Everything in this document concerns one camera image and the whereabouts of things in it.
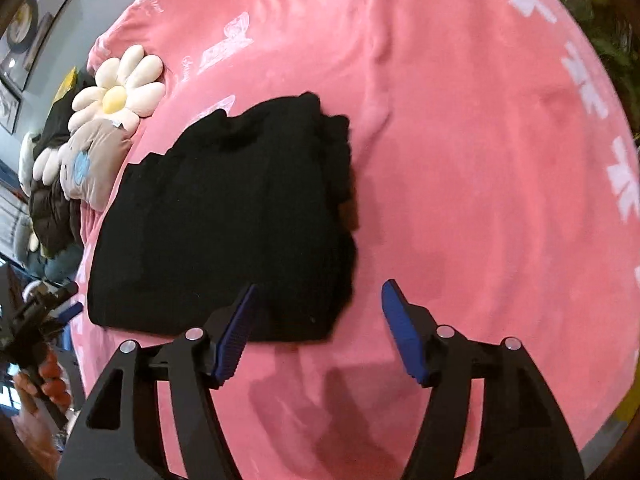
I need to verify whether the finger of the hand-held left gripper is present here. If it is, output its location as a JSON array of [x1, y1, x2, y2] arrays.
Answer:
[[27, 281, 80, 312], [50, 302, 85, 327]]

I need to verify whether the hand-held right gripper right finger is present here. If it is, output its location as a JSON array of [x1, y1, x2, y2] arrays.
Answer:
[[381, 279, 586, 480]]

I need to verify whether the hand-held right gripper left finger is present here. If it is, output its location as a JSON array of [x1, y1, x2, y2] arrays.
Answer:
[[59, 283, 260, 480]]

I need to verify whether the black long-sleeve sweater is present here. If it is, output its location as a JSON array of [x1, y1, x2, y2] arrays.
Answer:
[[87, 91, 360, 343]]

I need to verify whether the person's left forearm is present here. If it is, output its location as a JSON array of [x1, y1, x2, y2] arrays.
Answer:
[[0, 400, 63, 478]]

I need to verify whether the person's left hand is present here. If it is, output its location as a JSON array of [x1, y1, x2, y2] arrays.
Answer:
[[14, 350, 74, 414]]

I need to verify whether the brown puffer jacket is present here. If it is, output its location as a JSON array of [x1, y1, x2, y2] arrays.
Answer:
[[27, 180, 83, 261]]

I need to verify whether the white daisy flower pillow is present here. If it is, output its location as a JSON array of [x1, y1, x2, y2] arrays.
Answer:
[[31, 144, 67, 190], [67, 44, 167, 133]]

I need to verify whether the white plush toy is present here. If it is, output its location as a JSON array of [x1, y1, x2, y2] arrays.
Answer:
[[19, 131, 38, 196]]

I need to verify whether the grey plush face pillow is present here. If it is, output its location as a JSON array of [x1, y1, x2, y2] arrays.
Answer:
[[59, 119, 135, 212]]

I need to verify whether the dark cloth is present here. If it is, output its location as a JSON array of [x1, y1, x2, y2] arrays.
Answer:
[[37, 67, 98, 151]]

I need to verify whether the framed picture with white shape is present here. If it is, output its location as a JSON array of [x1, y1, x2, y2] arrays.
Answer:
[[0, 77, 23, 136]]

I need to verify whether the pink bow-print blanket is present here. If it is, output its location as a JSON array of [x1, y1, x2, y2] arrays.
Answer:
[[67, 0, 640, 480]]

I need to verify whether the yellow pillow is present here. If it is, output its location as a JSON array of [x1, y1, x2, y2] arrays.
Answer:
[[54, 66, 78, 103]]

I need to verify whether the green potted plant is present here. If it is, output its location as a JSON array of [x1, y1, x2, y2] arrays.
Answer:
[[530, 0, 640, 141]]

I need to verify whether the framed picture with dark ring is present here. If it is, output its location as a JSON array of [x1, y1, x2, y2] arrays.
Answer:
[[0, 0, 77, 93]]

